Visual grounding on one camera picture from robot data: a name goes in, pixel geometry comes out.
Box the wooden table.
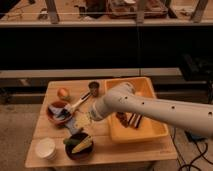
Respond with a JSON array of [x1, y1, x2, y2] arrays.
[[25, 80, 177, 168]]

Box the dark grape bunch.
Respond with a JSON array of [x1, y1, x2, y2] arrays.
[[116, 112, 128, 127]]

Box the red bowl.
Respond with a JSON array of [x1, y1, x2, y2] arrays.
[[46, 101, 72, 126]]

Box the yellow plastic bin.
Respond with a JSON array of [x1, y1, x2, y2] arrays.
[[105, 77, 168, 143]]

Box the green cucumber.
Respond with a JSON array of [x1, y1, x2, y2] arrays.
[[63, 138, 80, 145]]

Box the white paper cup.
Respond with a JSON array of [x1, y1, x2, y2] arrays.
[[35, 138, 56, 160]]

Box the red yellow apple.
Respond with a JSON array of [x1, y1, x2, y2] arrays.
[[57, 88, 70, 101]]

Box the blue cloth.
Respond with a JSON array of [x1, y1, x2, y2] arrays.
[[48, 103, 84, 135]]

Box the yellow banana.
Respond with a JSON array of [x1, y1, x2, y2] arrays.
[[72, 136, 92, 154]]

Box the striped brown white block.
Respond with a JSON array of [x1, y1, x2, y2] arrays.
[[128, 114, 143, 129]]

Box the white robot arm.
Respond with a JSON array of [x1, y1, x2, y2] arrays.
[[86, 82, 213, 139]]

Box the white handled brush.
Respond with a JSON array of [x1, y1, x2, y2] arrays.
[[65, 92, 91, 114]]

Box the dark brown bowl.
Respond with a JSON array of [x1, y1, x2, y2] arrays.
[[63, 132, 94, 160]]

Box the metal cup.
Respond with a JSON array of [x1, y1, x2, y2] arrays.
[[88, 81, 100, 97]]

